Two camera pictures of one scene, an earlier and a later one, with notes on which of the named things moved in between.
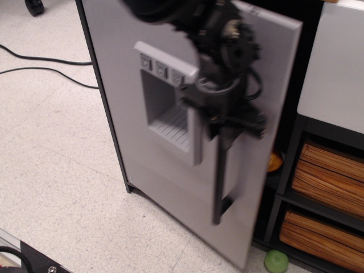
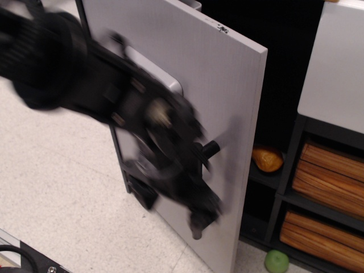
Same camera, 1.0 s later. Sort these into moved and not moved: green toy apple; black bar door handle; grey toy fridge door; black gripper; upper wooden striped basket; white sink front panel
Moved: black gripper; black bar door handle; grey toy fridge door
Not moved: white sink front panel; green toy apple; upper wooden striped basket
